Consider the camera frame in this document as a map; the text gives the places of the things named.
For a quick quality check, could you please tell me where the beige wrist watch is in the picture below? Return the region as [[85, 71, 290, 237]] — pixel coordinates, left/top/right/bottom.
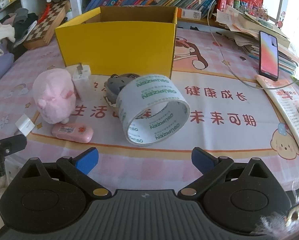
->
[[104, 75, 122, 105]]

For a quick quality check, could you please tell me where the white square charger block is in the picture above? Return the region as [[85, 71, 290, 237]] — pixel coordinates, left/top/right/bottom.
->
[[66, 63, 94, 101]]

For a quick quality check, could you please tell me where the pink rectangular case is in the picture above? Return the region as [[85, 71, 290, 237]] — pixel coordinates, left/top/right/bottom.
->
[[51, 123, 94, 144]]

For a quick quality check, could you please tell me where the white plug charger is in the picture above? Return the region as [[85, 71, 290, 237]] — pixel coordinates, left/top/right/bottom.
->
[[14, 114, 35, 136]]

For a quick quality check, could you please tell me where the clear tape roll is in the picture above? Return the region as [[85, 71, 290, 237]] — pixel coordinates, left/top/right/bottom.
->
[[116, 74, 190, 146]]

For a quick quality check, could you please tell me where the wooden chess board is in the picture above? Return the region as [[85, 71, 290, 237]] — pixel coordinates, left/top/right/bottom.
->
[[24, 0, 71, 50]]

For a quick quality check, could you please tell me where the open booklet on table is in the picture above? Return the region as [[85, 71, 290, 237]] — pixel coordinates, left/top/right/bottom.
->
[[255, 74, 299, 173]]

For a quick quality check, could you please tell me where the yellow cardboard box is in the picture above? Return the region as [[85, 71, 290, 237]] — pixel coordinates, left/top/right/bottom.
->
[[55, 6, 178, 77]]

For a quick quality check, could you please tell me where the grey toy car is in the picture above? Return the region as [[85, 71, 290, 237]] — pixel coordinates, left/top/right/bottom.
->
[[104, 73, 139, 104]]

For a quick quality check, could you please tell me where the pink plush pig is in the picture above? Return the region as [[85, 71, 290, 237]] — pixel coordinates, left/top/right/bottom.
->
[[32, 68, 76, 124]]

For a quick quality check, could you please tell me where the black smartphone on books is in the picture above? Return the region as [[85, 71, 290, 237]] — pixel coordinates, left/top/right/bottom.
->
[[258, 31, 279, 81]]

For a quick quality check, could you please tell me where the pink checked tablecloth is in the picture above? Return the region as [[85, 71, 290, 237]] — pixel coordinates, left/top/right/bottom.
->
[[0, 29, 299, 191]]

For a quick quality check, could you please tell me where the pile of clothes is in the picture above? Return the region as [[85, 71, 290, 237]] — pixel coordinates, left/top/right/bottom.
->
[[0, 8, 38, 79]]

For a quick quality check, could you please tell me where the stack of papers and books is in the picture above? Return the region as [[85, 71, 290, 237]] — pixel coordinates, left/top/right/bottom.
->
[[214, 5, 299, 75]]

